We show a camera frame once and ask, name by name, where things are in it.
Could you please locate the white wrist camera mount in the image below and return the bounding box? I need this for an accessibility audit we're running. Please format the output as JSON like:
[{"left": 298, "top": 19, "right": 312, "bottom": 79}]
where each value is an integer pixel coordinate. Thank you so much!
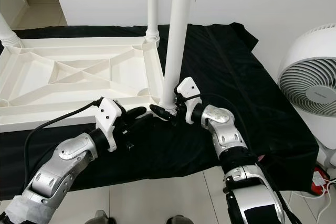
[
  {"left": 176, "top": 77, "right": 201, "bottom": 125},
  {"left": 96, "top": 97, "right": 125, "bottom": 152}
]

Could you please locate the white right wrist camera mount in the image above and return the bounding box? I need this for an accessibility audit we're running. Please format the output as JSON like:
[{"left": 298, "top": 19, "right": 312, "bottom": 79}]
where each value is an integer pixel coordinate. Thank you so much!
[{"left": 176, "top": 77, "right": 201, "bottom": 125}]

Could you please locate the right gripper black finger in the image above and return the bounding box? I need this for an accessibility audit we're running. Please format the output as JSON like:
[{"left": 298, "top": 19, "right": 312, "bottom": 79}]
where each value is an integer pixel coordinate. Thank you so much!
[{"left": 150, "top": 104, "right": 174, "bottom": 120}]

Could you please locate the white round fan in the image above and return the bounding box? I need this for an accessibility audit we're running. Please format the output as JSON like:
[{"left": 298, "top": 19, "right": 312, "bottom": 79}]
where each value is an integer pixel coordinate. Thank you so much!
[{"left": 277, "top": 23, "right": 336, "bottom": 151}]

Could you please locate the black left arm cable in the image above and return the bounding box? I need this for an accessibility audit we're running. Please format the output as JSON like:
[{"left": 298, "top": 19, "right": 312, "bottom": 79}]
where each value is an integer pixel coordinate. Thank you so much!
[{"left": 24, "top": 97, "right": 103, "bottom": 183}]

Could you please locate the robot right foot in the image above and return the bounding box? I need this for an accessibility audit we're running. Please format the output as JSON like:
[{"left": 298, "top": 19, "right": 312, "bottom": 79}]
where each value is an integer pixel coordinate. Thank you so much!
[{"left": 167, "top": 215, "right": 197, "bottom": 224}]

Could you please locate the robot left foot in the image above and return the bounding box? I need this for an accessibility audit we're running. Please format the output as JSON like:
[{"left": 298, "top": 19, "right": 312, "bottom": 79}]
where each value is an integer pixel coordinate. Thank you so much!
[{"left": 92, "top": 211, "right": 116, "bottom": 224}]

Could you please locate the white plastic table top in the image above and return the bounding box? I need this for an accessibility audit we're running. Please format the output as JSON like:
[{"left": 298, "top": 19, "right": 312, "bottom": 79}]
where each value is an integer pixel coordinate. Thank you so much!
[{"left": 0, "top": 37, "right": 163, "bottom": 133}]

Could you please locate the thin white cable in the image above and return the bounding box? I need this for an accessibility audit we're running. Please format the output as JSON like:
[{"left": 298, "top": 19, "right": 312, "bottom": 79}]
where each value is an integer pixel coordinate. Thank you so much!
[{"left": 286, "top": 174, "right": 336, "bottom": 204}]

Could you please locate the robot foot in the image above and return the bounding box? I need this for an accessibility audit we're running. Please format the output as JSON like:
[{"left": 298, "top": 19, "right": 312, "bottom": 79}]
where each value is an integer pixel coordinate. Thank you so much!
[
  {"left": 92, "top": 211, "right": 116, "bottom": 224},
  {"left": 167, "top": 215, "right": 197, "bottom": 224}
]

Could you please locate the black cloth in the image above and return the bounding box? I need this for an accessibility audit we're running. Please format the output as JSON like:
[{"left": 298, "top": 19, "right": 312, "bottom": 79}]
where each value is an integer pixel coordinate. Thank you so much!
[{"left": 0, "top": 22, "right": 321, "bottom": 201}]

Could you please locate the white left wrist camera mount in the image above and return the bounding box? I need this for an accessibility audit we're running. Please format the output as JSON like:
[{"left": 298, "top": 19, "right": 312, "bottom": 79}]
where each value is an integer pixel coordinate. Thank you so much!
[{"left": 96, "top": 97, "right": 125, "bottom": 152}]

